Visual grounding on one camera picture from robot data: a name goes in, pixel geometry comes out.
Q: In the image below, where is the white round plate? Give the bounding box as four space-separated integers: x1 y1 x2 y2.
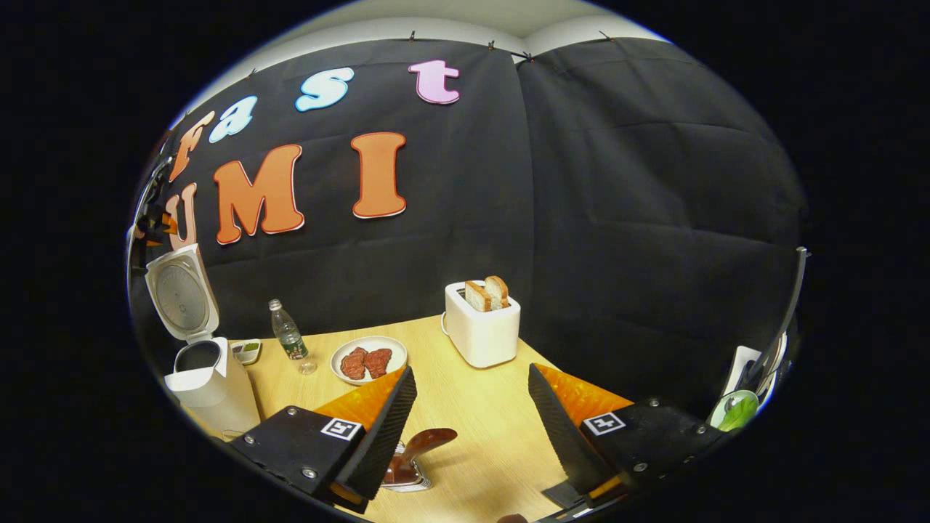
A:
331 336 408 386

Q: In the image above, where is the clear plastic water bottle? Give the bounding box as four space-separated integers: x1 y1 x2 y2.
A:
269 299 318 376

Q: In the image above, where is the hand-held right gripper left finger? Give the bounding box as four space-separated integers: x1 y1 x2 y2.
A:
229 365 419 513

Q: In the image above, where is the black backdrop cloth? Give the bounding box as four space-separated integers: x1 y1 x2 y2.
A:
129 36 809 418

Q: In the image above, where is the brown wooden spoon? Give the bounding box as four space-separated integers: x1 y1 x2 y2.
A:
385 428 458 486

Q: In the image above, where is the white rice cooker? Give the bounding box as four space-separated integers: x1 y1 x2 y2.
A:
144 243 261 437

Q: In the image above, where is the white box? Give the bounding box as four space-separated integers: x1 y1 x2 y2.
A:
727 345 785 393

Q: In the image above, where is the white toaster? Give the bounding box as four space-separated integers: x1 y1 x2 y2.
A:
442 280 522 369

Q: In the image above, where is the green round object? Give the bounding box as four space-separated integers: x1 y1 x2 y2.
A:
711 390 760 431

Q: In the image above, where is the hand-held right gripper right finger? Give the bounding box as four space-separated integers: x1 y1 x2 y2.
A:
528 363 727 509

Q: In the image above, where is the black flat pad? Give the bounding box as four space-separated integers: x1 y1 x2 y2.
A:
541 479 583 509

